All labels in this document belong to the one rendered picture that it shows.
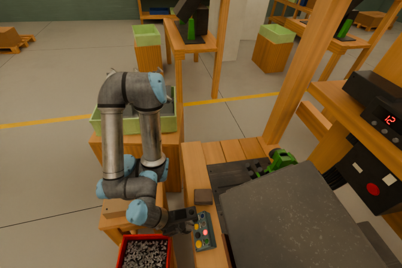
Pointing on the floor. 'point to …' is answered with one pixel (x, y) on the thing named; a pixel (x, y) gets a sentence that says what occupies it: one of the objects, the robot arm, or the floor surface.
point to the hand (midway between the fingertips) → (194, 225)
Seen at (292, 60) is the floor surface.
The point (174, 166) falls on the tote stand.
